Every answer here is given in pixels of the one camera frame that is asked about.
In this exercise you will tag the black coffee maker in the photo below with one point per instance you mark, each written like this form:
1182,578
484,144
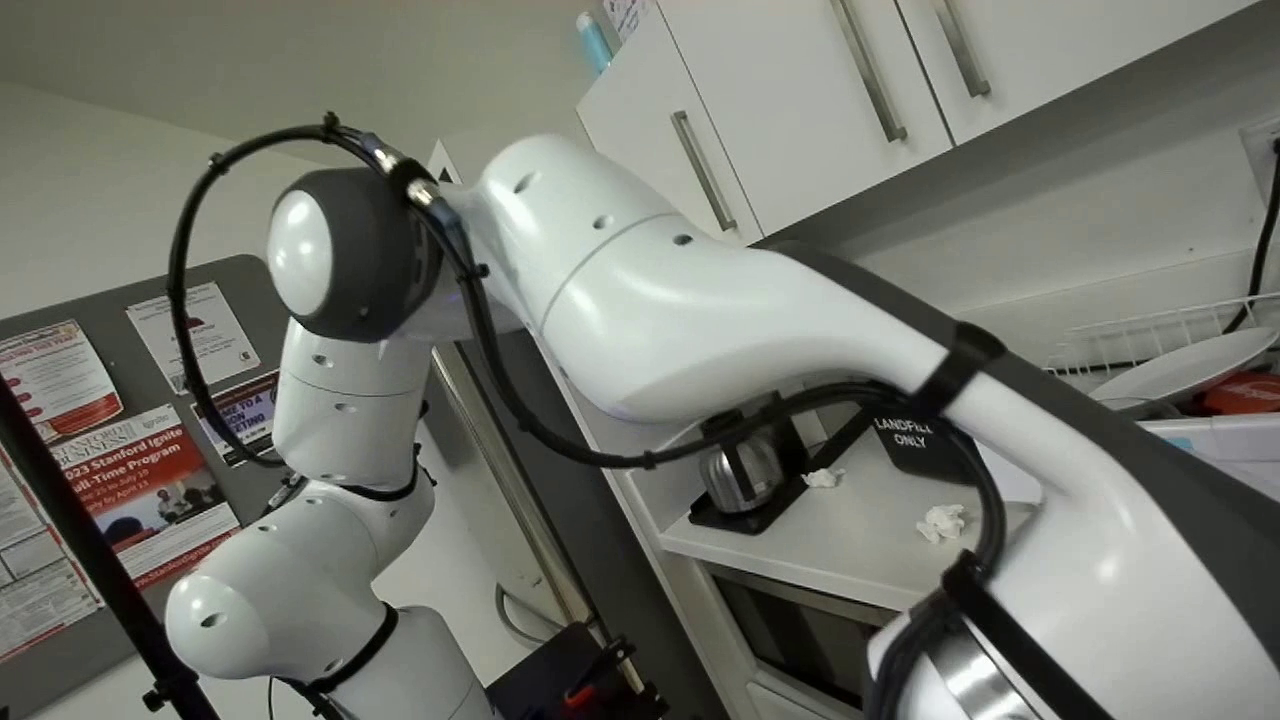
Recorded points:
763,516

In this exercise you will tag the red and white poster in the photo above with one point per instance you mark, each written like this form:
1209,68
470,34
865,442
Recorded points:
52,380

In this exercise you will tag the tall black appliance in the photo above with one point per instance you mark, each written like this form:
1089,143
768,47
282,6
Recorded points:
602,584

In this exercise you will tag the crumpled white paper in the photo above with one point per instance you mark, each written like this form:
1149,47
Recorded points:
942,524

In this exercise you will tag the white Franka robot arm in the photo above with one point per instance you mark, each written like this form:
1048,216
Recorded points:
664,322

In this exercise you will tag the steel coffee carafe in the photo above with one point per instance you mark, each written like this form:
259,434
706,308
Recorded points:
742,470

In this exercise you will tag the black landfill only bin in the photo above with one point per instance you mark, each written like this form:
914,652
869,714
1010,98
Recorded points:
921,450

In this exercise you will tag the clear plate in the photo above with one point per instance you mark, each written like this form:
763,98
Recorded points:
1187,375

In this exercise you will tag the black stand pole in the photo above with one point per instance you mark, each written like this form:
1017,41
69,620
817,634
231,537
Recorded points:
96,578

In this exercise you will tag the white kitchen counter unit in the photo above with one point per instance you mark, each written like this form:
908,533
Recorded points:
853,543

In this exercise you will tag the black perforated table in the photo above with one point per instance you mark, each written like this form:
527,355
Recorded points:
530,689

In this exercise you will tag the red poster with photo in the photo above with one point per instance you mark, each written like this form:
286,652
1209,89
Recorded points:
146,494

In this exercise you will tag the light blue small object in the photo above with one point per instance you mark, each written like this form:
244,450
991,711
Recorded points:
594,41

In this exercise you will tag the white text poster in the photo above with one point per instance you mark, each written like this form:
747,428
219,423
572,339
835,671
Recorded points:
32,574

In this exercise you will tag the red item in box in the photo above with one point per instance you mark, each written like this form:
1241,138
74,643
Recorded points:
1246,392

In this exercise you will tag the grey pin board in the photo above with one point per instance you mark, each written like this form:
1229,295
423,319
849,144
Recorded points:
266,284

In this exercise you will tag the blue and white poster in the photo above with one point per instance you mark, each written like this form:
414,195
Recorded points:
244,411

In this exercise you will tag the white paper poster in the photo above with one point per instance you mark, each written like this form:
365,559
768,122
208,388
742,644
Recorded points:
194,335

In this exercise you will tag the built-in black appliance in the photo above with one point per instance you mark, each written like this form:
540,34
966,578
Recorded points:
801,643

